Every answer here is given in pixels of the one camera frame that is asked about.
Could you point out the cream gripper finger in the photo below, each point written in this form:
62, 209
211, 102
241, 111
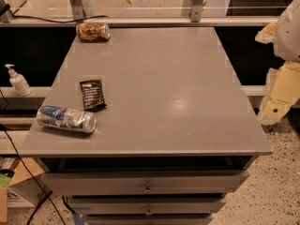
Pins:
267, 34
282, 91

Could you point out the orange soda can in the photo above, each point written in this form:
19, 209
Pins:
92, 31

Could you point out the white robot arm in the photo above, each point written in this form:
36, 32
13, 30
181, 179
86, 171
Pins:
287, 35

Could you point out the blue silver redbull can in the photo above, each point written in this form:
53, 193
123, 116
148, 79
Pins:
66, 119

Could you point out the grey drawer cabinet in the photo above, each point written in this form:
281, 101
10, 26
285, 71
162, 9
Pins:
173, 104

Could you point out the black snack packet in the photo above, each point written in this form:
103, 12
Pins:
92, 95

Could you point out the bottom grey drawer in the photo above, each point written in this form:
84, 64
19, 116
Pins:
149, 220

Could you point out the grey drawer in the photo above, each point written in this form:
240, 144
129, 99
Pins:
149, 220
147, 205
144, 183

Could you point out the middle grey drawer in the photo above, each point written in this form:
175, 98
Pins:
147, 205

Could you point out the top grey drawer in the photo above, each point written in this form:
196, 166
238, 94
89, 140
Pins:
144, 183

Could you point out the white pump dispenser bottle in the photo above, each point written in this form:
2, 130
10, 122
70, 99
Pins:
18, 81

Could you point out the cardboard box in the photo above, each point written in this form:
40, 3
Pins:
25, 188

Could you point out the green object on box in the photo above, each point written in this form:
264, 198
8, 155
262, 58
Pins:
5, 177

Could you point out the grey metal bracket right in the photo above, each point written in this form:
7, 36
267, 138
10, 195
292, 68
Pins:
193, 9

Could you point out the grey metal bracket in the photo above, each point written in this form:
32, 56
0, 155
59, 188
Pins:
83, 9
193, 9

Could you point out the grey metal bracket left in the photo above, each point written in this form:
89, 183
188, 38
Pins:
83, 9

